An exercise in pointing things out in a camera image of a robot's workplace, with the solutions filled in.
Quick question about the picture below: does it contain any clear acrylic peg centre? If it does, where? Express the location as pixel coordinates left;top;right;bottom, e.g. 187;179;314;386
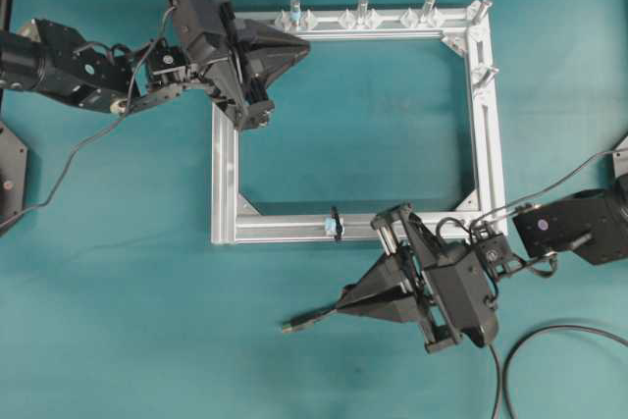
338;0;383;29

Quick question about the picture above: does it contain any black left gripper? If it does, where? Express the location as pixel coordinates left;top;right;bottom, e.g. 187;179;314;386
197;1;310;131

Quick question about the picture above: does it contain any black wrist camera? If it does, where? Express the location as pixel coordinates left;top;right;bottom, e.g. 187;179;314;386
168;0;229;66
423;241;498;347

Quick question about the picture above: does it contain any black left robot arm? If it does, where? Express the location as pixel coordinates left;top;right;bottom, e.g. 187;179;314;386
1;0;310;131

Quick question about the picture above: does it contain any black zip tie loop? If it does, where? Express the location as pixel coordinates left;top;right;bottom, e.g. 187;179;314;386
331;206;343;242

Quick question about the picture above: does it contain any clear peg with blue band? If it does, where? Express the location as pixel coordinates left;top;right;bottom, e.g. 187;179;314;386
274;0;318;32

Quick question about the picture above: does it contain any grey right camera cable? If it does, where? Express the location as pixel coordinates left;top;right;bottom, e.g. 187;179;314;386
468;147;622;234

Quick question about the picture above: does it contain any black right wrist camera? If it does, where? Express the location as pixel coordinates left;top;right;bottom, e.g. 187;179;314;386
423;241;498;347

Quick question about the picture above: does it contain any clear acrylic peg right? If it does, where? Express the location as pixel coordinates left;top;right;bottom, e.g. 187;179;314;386
399;0;445;28

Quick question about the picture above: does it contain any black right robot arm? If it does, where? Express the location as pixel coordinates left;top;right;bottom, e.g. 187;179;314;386
334;189;627;352

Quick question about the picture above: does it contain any blue tape piece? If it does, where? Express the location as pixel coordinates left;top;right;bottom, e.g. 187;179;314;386
324;217;344;237

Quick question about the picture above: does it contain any black USB cable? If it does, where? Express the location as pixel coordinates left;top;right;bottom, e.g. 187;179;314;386
280;305;628;419

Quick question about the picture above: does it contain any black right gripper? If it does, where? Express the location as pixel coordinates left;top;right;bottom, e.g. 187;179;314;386
335;203;467;353

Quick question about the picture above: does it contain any silver aluminium extrusion frame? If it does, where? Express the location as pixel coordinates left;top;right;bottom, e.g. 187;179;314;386
210;4;505;245

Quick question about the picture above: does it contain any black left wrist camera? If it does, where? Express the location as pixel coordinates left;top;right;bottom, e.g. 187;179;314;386
168;0;229;66

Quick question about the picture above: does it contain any clear acrylic corner peg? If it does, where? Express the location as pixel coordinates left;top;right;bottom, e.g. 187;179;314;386
466;0;494;26

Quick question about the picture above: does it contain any clear acrylic side peg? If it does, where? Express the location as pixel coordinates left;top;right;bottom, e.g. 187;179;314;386
471;64;499;90

